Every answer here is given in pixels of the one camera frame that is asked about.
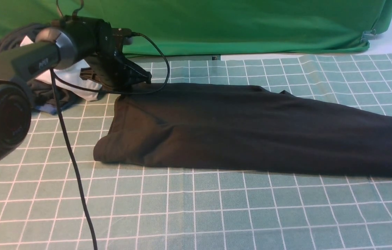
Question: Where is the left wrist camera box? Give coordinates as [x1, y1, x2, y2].
[112, 27, 133, 52]

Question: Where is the green checkered table mat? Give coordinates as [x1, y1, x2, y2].
[0, 54, 392, 250]

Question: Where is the white crumpled garment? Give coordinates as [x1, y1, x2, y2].
[19, 35, 104, 102]

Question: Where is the black left camera cable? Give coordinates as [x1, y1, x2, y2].
[49, 0, 171, 250]

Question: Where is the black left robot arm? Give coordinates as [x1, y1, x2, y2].
[0, 13, 152, 160]

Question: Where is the metal binder clip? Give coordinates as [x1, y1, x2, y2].
[360, 30, 378, 44]

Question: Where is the green backdrop cloth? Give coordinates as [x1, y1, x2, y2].
[0, 0, 392, 57]

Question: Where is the blue crumpled garment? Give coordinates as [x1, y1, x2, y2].
[33, 103, 74, 116]

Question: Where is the dark gray long-sleeve shirt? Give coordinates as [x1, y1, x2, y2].
[93, 83, 392, 177]

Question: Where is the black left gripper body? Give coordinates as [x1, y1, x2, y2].
[85, 21, 133, 91]

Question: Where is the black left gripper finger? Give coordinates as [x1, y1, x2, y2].
[121, 57, 152, 85]
[80, 68, 104, 85]

